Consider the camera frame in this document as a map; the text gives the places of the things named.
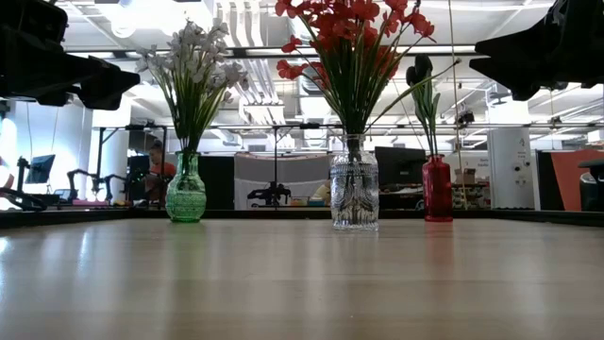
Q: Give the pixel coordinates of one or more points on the long ceiling light strip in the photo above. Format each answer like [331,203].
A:
[439,49]
[94,55]

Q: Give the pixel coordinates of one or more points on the white square column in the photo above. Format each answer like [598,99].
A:
[509,165]

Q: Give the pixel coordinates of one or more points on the large black box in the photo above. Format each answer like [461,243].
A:
[400,165]

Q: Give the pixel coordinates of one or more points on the red flower bouquet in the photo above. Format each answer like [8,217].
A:
[94,215]

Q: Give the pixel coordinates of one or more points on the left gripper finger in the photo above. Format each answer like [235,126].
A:
[111,85]
[42,71]

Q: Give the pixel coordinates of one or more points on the orange partition panel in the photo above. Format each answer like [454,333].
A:
[566,179]

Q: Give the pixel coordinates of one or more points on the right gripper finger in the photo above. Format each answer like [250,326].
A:
[514,75]
[519,47]

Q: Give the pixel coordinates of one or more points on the black background robot arm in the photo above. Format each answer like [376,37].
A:
[271,192]
[94,181]
[21,200]

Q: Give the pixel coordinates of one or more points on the green glass vase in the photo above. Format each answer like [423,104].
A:
[186,193]

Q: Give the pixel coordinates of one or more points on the red glass vase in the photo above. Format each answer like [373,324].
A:
[437,189]

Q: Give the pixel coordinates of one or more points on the white fabric partition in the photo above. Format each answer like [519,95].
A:
[255,175]

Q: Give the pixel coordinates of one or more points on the black tower device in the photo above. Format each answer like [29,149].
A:
[592,189]

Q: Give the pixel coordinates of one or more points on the black metal stand frame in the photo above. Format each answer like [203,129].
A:
[141,127]
[275,156]

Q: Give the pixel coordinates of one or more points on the tilted computer monitor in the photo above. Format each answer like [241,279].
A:
[40,168]

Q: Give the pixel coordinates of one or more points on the clear glass vase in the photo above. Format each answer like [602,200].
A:
[354,189]

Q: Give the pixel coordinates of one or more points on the cardboard box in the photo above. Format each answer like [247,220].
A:
[468,175]

